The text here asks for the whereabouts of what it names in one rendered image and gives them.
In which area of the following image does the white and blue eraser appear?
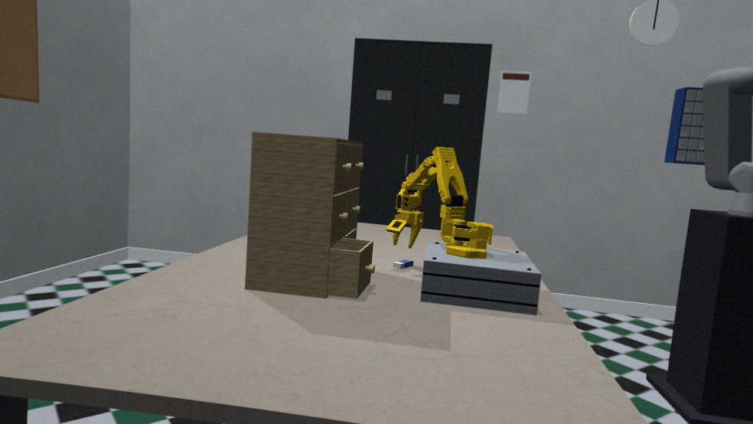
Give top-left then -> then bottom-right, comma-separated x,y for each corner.
393,259 -> 413,269

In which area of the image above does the brown wooden chest of drawers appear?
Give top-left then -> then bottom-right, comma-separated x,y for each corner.
245,132 -> 363,298

